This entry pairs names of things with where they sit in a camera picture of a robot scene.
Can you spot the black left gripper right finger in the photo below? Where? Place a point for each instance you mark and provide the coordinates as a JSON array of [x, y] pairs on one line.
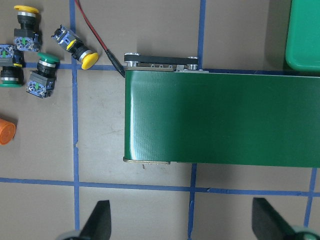
[[267, 223]]

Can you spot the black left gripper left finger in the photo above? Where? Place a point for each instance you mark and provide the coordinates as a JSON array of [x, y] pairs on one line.
[[99, 224]]

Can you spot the plain orange cylinder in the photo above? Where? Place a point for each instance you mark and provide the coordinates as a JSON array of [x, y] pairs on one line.
[[7, 131]]

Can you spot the green push button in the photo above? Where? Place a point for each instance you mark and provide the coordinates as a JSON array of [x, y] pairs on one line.
[[41, 82], [11, 66]]

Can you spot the yellow push button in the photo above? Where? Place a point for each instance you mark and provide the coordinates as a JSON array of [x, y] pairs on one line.
[[71, 43], [26, 38]]

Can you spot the green conveyor belt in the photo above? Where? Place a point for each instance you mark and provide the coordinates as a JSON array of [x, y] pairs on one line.
[[176, 112]]

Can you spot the green plastic tray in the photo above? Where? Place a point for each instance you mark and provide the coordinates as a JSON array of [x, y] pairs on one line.
[[302, 51]]

